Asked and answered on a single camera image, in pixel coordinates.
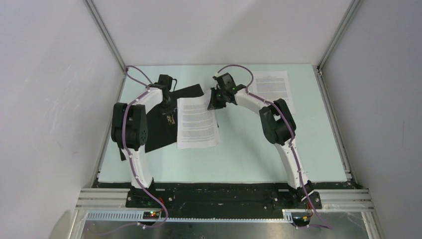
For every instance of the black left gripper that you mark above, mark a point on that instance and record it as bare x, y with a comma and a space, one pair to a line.
170, 109

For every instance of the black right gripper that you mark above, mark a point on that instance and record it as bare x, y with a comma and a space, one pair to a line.
214, 104

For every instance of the metal folder clip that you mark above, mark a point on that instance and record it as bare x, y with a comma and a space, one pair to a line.
170, 119

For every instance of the printed paper sheet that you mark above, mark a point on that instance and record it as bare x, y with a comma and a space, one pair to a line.
273, 85
197, 126

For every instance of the red and black file folder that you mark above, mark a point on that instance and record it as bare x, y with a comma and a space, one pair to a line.
157, 127

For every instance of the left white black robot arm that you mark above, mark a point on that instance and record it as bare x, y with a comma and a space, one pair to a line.
141, 176

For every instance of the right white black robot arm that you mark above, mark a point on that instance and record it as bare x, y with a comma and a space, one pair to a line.
277, 123

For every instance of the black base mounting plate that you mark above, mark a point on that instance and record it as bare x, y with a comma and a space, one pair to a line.
217, 199

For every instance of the left controller board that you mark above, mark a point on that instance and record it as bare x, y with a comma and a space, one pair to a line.
151, 215

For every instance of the controller board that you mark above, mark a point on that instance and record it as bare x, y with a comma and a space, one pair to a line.
301, 221
151, 215

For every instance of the right controller board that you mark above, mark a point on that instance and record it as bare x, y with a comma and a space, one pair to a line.
301, 221

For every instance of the aluminium frame rail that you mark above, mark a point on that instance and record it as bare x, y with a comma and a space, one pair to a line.
117, 205

